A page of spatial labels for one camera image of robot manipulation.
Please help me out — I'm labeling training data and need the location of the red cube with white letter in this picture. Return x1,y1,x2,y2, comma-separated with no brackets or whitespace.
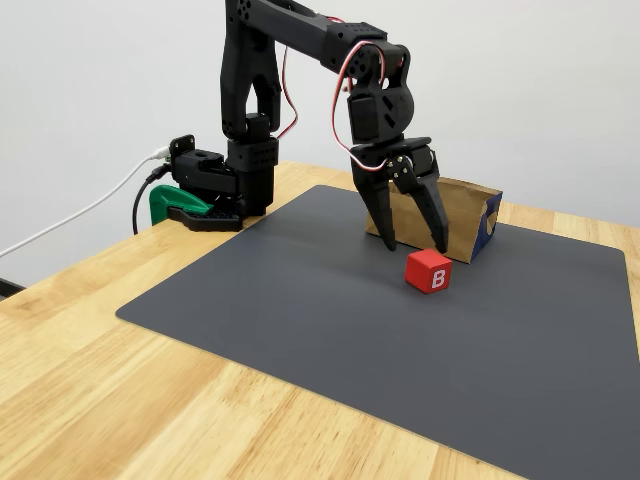
404,248,454,296

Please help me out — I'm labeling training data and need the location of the brown paper box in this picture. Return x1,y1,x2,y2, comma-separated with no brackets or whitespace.
363,175,504,264

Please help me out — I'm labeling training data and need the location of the dark grey mat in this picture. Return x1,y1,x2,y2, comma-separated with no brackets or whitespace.
114,184,640,480

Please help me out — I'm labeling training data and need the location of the black controller board holder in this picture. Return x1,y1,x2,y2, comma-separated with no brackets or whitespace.
168,133,197,166

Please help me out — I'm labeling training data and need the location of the green table clamp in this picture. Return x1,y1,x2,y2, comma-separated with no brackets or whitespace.
148,183,216,226

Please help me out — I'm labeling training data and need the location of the black background object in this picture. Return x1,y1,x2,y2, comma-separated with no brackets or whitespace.
0,277,26,301

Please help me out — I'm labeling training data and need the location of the red white wrist servo wire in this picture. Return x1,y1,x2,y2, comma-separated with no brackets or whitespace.
331,42,401,174

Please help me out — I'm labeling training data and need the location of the red white elbow servo wire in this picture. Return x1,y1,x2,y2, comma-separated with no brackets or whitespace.
277,42,302,140

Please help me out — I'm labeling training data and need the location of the white cable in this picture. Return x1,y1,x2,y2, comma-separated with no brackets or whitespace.
0,147,171,260

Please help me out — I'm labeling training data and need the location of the black cable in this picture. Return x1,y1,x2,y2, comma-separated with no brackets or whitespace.
131,164,174,235

